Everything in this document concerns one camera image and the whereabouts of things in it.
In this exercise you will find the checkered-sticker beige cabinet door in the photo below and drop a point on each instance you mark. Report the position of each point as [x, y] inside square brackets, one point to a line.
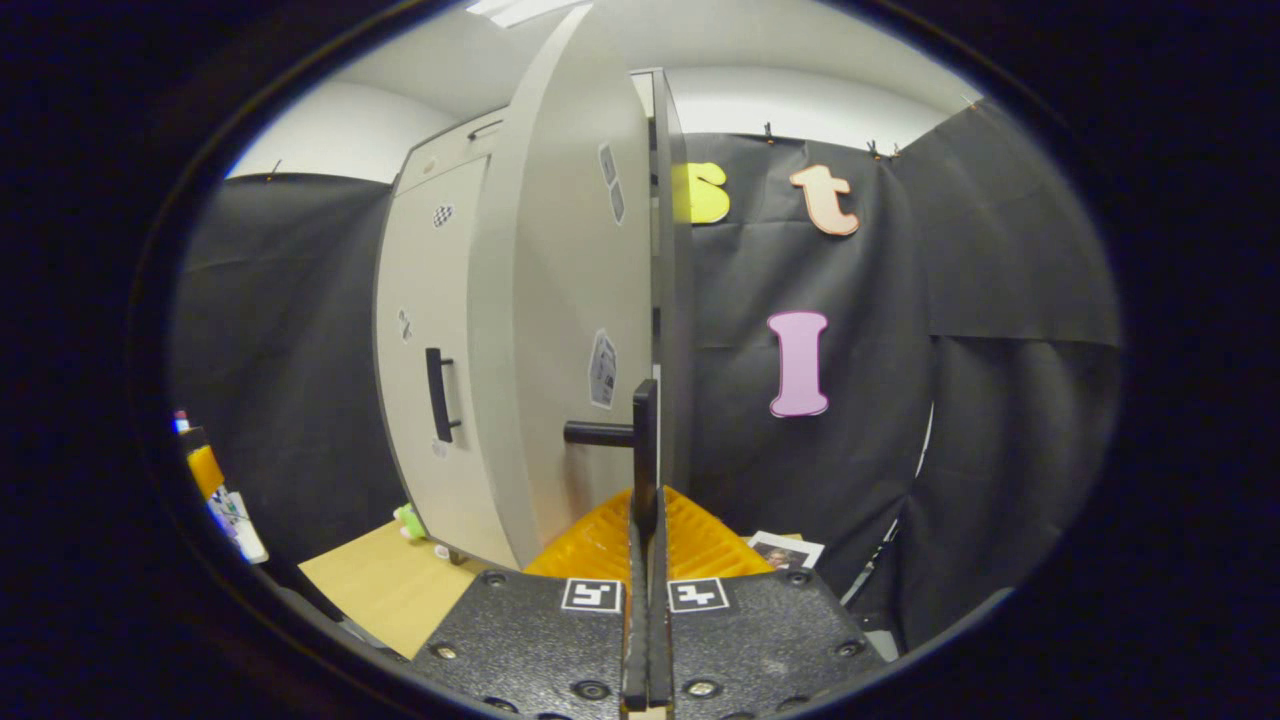
[440, 280]

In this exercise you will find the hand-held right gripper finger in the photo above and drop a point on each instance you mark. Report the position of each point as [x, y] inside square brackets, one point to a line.
[636, 640]
[659, 640]

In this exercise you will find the beige cabinet drawer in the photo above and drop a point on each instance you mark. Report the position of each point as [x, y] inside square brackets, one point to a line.
[440, 158]

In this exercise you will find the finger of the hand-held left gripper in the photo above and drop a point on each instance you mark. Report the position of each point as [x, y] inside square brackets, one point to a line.
[205, 472]

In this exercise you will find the black backdrop cloth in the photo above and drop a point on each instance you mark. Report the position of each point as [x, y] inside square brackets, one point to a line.
[1000, 400]

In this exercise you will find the grey-sticker beige cabinet door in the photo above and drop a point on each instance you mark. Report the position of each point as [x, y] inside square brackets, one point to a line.
[560, 300]

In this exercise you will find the printed photo card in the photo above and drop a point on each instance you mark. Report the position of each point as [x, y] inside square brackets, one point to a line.
[790, 550]

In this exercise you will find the large ceiling light panel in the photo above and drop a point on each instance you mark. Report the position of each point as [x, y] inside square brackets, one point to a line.
[520, 10]

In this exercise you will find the beige double-door shoe cabinet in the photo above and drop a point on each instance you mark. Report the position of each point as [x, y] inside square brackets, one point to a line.
[678, 300]

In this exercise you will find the small green toy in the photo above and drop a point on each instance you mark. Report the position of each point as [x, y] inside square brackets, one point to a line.
[410, 522]

